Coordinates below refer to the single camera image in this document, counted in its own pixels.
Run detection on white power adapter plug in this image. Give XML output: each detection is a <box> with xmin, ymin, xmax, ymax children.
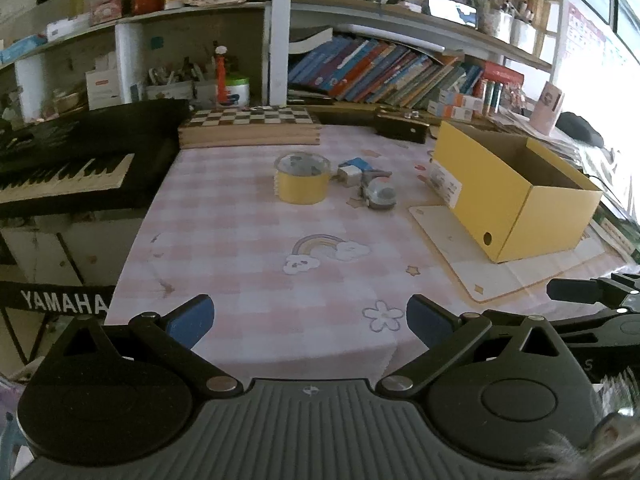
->
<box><xmin>336</xmin><ymin>165</ymin><xmax>363</xmax><ymax>188</ymax></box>

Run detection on black cushion object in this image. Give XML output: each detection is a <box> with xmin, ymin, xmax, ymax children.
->
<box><xmin>555</xmin><ymin>112</ymin><xmax>604</xmax><ymax>148</ymax></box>

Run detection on white desk mat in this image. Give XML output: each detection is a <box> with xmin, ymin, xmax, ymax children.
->
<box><xmin>408</xmin><ymin>204</ymin><xmax>618</xmax><ymax>304</ymax></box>

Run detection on dark brown wooden box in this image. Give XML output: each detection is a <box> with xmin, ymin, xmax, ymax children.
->
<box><xmin>374</xmin><ymin>108</ymin><xmax>431</xmax><ymax>144</ymax></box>

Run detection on stack of papers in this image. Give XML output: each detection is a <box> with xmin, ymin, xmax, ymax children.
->
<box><xmin>492</xmin><ymin>108</ymin><xmax>639</xmax><ymax>202</ymax></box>

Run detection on white bookshelf unit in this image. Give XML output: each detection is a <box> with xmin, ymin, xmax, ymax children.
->
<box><xmin>1</xmin><ymin>0</ymin><xmax>550</xmax><ymax>127</ymax></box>

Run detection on wooden chessboard box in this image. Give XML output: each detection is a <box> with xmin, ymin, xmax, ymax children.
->
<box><xmin>178</xmin><ymin>106</ymin><xmax>321</xmax><ymax>148</ymax></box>

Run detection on yellow tape roll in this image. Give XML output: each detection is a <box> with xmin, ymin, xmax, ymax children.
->
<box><xmin>273</xmin><ymin>152</ymin><xmax>332</xmax><ymax>205</ymax></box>

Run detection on black Yamaha keyboard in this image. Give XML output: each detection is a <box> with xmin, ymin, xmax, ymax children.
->
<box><xmin>1</xmin><ymin>99</ymin><xmax>190</xmax><ymax>219</ymax></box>

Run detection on orange blue medicine boxes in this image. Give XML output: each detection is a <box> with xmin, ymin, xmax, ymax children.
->
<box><xmin>427</xmin><ymin>90</ymin><xmax>484</xmax><ymax>122</ymax></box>

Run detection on yellow cardboard box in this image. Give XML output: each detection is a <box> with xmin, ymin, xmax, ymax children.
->
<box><xmin>428</xmin><ymin>122</ymin><xmax>602</xmax><ymax>263</ymax></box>

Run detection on orange bottle white cap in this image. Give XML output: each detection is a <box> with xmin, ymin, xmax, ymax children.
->
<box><xmin>215</xmin><ymin>44</ymin><xmax>228</xmax><ymax>106</ymax></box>

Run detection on blue object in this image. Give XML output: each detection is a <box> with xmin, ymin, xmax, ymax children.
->
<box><xmin>340</xmin><ymin>157</ymin><xmax>373</xmax><ymax>172</ymax></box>

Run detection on pink checkered tablecloth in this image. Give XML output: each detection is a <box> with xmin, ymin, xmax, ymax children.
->
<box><xmin>102</xmin><ymin>123</ymin><xmax>632</xmax><ymax>386</ymax></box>

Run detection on red boxed book set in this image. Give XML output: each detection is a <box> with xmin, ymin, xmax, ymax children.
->
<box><xmin>472</xmin><ymin>61</ymin><xmax>524</xmax><ymax>116</ymax></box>

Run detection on row of leaning books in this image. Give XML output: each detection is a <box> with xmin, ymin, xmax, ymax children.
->
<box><xmin>288</xmin><ymin>35</ymin><xmax>484</xmax><ymax>110</ymax></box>

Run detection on white green lid jar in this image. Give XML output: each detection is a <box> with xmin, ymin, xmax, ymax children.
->
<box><xmin>222</xmin><ymin>75</ymin><xmax>250</xmax><ymax>107</ymax></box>

